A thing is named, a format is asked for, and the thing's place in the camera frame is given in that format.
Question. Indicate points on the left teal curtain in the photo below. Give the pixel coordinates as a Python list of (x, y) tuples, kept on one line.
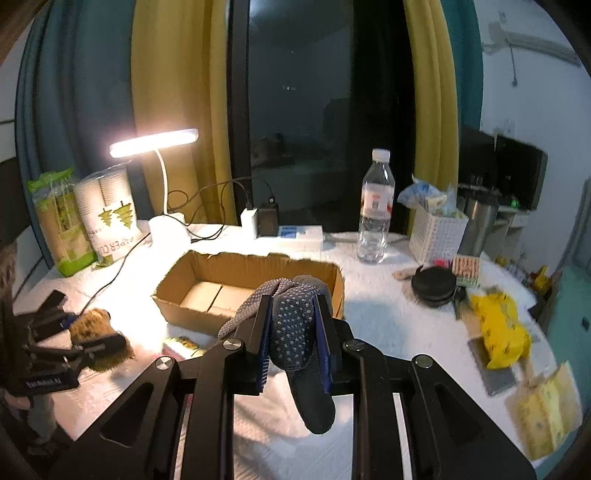
[(74, 96)]

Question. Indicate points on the white paper cup pack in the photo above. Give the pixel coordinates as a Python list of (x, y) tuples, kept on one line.
[(106, 206)]

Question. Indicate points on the black monitor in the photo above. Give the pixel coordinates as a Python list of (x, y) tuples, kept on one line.
[(514, 169)]

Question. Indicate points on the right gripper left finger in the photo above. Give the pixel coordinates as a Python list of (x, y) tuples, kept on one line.
[(176, 418)]

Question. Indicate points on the left yellow curtain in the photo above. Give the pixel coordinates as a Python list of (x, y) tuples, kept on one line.
[(178, 81)]

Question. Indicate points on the steel thermos cup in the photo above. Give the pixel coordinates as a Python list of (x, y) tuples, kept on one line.
[(481, 208)]

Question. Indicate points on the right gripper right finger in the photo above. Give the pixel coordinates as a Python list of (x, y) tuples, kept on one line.
[(410, 411)]

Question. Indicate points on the black round pouch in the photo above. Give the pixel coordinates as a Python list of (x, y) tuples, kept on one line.
[(434, 286)]

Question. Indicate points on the right teal curtain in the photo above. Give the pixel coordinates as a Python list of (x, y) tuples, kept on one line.
[(465, 38)]

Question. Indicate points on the black charger plug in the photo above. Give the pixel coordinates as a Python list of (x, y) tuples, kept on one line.
[(268, 219)]

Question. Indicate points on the yellow tissue pack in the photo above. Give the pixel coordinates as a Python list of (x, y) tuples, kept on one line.
[(547, 413)]

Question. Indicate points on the brown bear plush pouch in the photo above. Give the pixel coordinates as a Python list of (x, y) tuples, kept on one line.
[(93, 327)]

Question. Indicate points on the open cardboard box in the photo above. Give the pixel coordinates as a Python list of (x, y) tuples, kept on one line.
[(201, 292)]

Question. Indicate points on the teal curtain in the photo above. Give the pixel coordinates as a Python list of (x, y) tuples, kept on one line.
[(465, 38), (74, 96)]

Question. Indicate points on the yellow plastic bag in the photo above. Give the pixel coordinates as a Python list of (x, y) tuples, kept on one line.
[(505, 337)]

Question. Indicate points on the red patterned card box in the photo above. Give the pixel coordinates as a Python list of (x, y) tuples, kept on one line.
[(467, 270)]

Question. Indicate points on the grey dotted sock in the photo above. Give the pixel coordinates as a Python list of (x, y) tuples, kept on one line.
[(293, 342)]

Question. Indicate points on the wall air conditioner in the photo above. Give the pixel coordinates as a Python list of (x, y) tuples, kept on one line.
[(501, 38)]

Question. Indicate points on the right yellow curtain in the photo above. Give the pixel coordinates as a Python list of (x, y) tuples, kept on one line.
[(436, 107)]

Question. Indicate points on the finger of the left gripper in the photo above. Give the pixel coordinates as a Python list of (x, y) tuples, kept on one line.
[(51, 314), (104, 343)]

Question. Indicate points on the white charger plug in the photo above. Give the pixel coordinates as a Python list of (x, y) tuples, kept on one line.
[(248, 221)]

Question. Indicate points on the small tissue pack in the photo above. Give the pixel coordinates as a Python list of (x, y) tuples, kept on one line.
[(181, 348)]

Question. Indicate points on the white plastic basket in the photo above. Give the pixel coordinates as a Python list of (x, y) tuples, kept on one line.
[(436, 237)]

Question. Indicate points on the yellow curtain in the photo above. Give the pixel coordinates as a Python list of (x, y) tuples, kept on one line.
[(436, 107), (178, 81)]

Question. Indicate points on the clear water bottle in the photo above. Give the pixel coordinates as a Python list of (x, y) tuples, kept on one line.
[(377, 200)]

